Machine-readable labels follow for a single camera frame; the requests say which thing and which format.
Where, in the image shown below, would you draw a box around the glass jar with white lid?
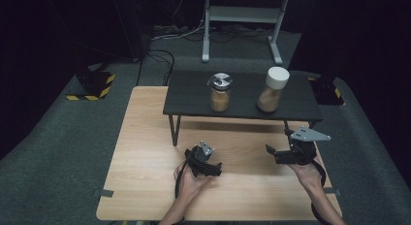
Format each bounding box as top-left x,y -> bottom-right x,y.
256,66 -> 291,113

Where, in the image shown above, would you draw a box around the person's right hand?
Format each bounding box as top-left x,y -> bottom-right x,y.
288,160 -> 325,193

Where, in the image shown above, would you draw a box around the white metal stand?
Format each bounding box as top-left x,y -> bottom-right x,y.
201,0 -> 291,66

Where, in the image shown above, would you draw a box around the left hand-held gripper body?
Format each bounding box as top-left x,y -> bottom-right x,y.
184,140 -> 216,178

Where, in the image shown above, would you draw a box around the glass jar with silver lid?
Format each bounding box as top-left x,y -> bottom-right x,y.
206,72 -> 234,113

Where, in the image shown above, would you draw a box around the black wrist strap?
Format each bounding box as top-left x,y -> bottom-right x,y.
309,159 -> 332,225
174,160 -> 189,200

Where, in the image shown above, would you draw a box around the black yellow striped stand base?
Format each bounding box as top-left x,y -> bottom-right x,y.
65,67 -> 116,102
306,74 -> 345,107

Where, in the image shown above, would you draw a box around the person's left hand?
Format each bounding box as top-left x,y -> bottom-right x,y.
173,162 -> 211,203

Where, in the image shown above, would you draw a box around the dark cabinet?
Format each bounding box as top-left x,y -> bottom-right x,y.
109,0 -> 151,63

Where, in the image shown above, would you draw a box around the black floor cable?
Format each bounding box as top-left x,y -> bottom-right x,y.
136,48 -> 175,87

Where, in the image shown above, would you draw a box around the black raised shelf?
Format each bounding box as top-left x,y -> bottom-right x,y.
162,69 -> 325,147

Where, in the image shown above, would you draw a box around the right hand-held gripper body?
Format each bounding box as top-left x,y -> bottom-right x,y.
283,125 -> 332,166

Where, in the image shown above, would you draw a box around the white floor cables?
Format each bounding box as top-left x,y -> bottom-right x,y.
150,5 -> 208,43

